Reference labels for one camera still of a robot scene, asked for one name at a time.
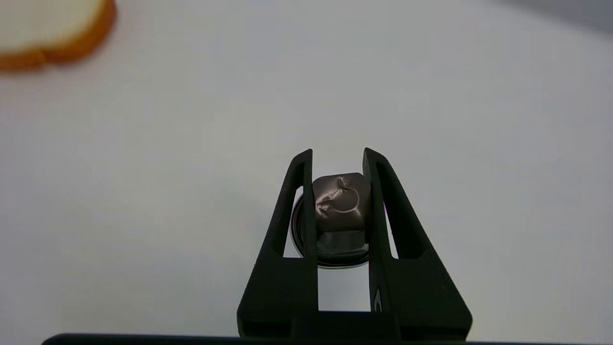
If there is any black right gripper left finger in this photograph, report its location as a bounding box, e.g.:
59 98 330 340
237 149 319 338

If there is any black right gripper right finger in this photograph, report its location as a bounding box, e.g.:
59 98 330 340
363 148 473 341

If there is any dented grey coffee capsule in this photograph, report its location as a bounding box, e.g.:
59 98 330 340
291 172 372 269

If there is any white bread slice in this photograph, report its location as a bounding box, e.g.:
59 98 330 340
0 0 118 72

